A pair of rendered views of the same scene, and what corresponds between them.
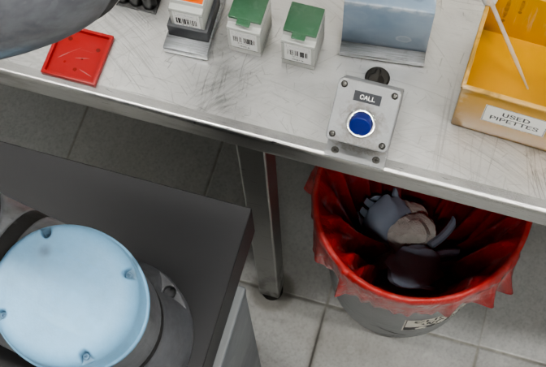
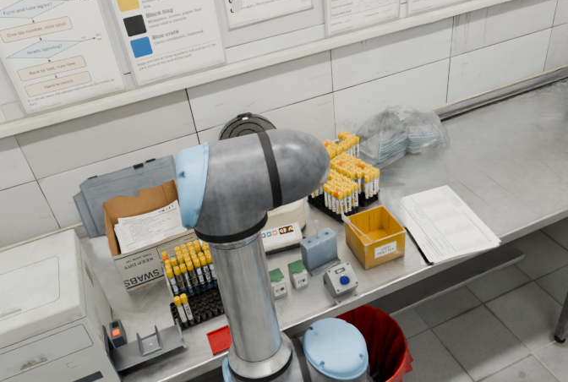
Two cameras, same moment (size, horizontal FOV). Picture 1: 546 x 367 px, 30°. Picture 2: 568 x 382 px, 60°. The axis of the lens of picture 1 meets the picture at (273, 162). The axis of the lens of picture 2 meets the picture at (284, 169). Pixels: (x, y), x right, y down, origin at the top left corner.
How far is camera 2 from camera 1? 58 cm
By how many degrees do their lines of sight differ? 40
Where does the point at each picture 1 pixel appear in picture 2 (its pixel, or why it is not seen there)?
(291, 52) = (298, 281)
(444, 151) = (372, 278)
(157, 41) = not seen: hidden behind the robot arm
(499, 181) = (395, 274)
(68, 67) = (222, 346)
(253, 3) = (275, 272)
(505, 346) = not seen: outside the picture
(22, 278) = (318, 346)
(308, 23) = (298, 265)
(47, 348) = (348, 362)
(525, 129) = (390, 251)
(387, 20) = (322, 248)
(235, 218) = not seen: hidden behind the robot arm
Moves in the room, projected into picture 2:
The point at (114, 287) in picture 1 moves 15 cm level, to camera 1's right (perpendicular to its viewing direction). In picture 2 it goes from (348, 328) to (397, 281)
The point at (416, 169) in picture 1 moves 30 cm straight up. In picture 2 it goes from (369, 288) to (368, 204)
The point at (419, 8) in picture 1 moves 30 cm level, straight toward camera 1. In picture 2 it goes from (330, 236) to (394, 308)
